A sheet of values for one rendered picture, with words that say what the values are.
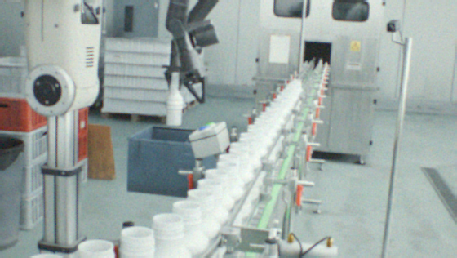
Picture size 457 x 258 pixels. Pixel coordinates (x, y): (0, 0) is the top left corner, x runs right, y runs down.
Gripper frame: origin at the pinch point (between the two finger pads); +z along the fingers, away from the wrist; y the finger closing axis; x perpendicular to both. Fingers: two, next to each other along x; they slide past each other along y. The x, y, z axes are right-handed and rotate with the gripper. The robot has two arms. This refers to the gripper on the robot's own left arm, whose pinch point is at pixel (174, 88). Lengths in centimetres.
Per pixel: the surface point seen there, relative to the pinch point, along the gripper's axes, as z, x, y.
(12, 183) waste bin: 72, -78, 117
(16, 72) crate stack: 7, -107, 134
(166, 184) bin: 37.0, 12.5, -2.6
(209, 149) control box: 10, 74, -31
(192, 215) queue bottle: 3, 157, -46
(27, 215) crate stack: 102, -111, 125
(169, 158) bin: 26.4, 12.9, -3.3
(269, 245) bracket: 8, 151, -55
